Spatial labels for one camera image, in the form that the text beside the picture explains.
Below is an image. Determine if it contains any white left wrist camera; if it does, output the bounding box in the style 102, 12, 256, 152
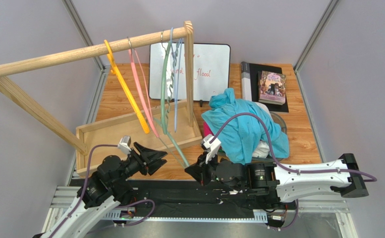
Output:
117, 135, 131, 155

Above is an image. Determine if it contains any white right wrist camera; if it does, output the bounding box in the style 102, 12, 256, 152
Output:
201, 134, 221, 164

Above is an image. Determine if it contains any sage green hanger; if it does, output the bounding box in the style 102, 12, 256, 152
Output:
161, 28, 180, 135

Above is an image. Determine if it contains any light blue wire hanger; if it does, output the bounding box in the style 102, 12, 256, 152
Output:
171, 39, 182, 132

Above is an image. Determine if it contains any yellow plastic hanger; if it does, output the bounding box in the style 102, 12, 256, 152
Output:
104, 40, 150, 134

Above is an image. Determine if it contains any magenta t shirt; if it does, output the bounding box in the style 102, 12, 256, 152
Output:
203, 121, 214, 137

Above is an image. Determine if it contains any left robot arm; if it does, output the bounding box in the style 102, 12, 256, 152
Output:
35, 142, 167, 238

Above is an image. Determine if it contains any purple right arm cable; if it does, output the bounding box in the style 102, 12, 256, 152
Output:
214, 112, 378, 183

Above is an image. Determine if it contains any illustrated paperback book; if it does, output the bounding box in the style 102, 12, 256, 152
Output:
258, 71, 286, 105

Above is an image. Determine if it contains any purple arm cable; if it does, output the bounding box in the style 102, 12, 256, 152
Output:
214, 112, 378, 183
47, 144, 120, 238

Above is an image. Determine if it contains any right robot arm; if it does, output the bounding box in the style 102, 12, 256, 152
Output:
184, 153, 369, 203

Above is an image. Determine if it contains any wooden clothes rack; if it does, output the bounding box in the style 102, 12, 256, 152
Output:
0, 21, 202, 177

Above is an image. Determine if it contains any pale green hanger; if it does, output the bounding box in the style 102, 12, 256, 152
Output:
153, 118, 190, 168

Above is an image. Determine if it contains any white board with red writing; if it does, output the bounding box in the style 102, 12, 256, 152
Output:
148, 43, 231, 101

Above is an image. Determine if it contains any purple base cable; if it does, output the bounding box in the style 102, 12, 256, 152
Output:
86, 199, 156, 232

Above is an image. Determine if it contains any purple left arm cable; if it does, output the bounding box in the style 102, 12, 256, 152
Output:
47, 144, 120, 238

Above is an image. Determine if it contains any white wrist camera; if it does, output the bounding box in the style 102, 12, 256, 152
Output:
117, 135, 131, 155
201, 134, 221, 164

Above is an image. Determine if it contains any clear blue plastic tub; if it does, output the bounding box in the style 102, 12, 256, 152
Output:
215, 112, 290, 164

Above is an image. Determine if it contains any light blue t shirt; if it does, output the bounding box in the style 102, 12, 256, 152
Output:
201, 88, 290, 165

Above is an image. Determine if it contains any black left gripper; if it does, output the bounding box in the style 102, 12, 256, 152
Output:
110, 141, 167, 186

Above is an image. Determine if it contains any white t shirt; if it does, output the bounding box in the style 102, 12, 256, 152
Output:
252, 102, 273, 158

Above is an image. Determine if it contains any pink hanger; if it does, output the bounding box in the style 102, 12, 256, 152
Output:
127, 37, 160, 138

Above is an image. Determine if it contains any black binder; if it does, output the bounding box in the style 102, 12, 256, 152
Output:
241, 61, 289, 113

